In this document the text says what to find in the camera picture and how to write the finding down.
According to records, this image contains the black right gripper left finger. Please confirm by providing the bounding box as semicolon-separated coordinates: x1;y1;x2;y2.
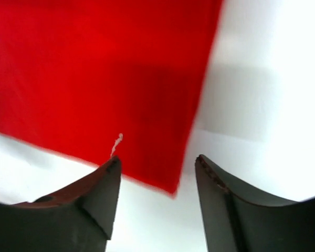
0;156;121;251

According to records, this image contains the red t shirt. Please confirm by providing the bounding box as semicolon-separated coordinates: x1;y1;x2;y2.
0;1;223;194

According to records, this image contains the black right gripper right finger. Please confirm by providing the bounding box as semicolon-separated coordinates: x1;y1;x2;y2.
195;155;315;251

